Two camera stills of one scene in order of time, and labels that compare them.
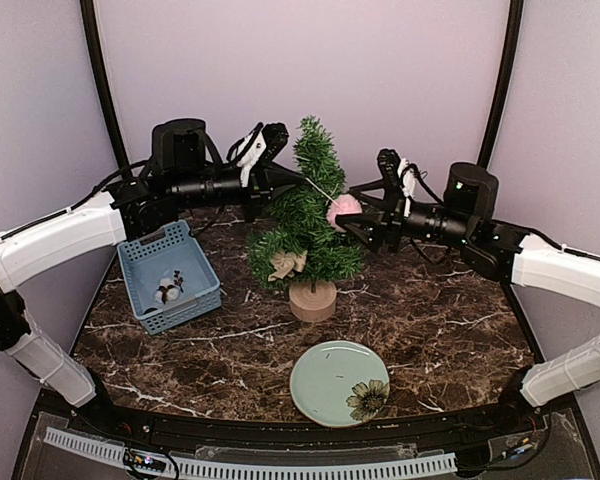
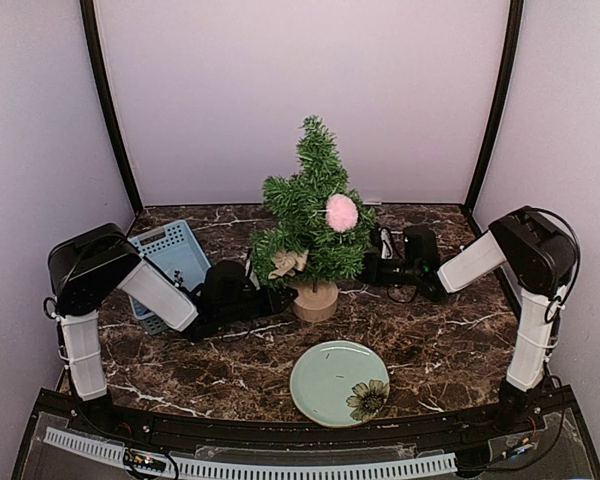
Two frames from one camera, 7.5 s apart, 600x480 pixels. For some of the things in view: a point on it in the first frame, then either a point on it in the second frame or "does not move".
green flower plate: (339, 384) does not move
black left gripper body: (197, 190) -> (234, 312)
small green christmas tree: (296, 220) does not move
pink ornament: (343, 204) does not move
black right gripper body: (451, 229) -> (384, 277)
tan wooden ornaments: (287, 264) does not move
